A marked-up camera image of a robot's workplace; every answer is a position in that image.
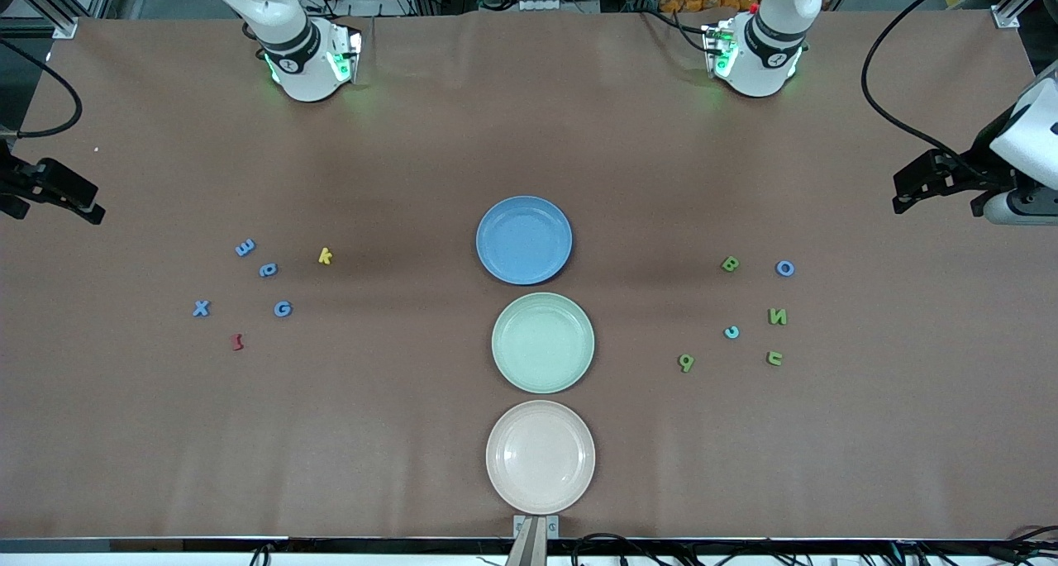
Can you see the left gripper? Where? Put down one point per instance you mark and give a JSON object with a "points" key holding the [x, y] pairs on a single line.
{"points": [[982, 158]]}

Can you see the blue foam letter X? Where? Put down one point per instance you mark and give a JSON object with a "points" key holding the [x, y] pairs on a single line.
{"points": [[201, 308]]}

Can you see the blue foam letter E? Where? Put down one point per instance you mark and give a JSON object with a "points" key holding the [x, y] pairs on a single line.
{"points": [[245, 248]]}

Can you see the blue foam letter a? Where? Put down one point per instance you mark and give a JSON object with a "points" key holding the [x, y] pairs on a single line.
{"points": [[268, 269]]}

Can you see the green foam letter N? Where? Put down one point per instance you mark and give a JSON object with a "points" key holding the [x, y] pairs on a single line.
{"points": [[778, 316]]}

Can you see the green foam letter B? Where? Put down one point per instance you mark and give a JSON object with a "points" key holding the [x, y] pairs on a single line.
{"points": [[688, 368], [730, 263]]}

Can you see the blue foam letter G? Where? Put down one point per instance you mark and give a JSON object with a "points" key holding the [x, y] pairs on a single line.
{"points": [[283, 308]]}

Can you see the green foam letter u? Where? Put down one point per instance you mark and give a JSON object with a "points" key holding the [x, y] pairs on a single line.
{"points": [[769, 358]]}

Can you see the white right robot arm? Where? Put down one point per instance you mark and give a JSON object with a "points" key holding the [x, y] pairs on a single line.
{"points": [[306, 66]]}

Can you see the blue foam letter O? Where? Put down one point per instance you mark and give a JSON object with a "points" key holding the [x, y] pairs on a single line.
{"points": [[778, 268]]}

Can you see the yellow foam letter k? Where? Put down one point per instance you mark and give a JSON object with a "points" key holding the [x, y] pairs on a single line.
{"points": [[326, 256]]}

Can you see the brown table cover sheet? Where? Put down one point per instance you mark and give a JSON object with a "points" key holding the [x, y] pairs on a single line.
{"points": [[413, 136]]}

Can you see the blue plate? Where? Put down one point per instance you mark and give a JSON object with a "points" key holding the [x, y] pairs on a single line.
{"points": [[524, 240]]}

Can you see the light green plate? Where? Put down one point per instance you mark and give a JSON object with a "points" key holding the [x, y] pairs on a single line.
{"points": [[543, 343]]}

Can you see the white multi-socket strip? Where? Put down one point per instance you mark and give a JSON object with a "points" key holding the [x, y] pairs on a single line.
{"points": [[539, 3]]}

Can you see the beige plate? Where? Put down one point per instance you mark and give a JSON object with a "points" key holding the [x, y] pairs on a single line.
{"points": [[540, 457]]}

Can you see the aluminium frame profile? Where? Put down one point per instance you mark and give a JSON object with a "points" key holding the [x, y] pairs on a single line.
{"points": [[1010, 12], [62, 22]]}

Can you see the black table edge rail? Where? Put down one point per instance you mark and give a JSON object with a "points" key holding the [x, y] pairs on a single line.
{"points": [[165, 544]]}

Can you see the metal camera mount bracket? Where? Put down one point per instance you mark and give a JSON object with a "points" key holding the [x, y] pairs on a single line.
{"points": [[536, 526]]}

